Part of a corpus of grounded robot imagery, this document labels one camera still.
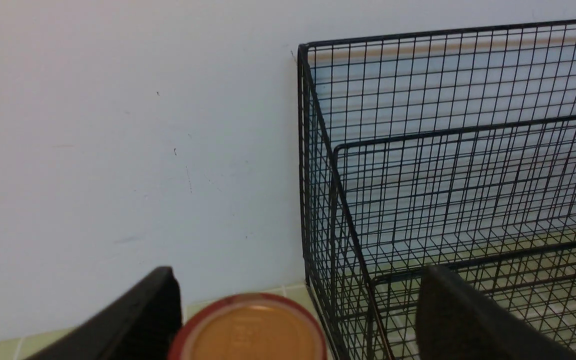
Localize soy sauce bottle red cap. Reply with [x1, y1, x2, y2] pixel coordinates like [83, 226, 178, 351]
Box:
[167, 292, 329, 360]

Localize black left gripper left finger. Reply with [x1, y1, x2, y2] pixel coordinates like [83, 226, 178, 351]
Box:
[29, 266, 183, 360]

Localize black wire mesh rack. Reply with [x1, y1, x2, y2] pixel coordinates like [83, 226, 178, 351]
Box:
[295, 19, 576, 360]

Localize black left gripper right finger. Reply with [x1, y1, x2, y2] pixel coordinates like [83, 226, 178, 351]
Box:
[414, 265, 576, 360]

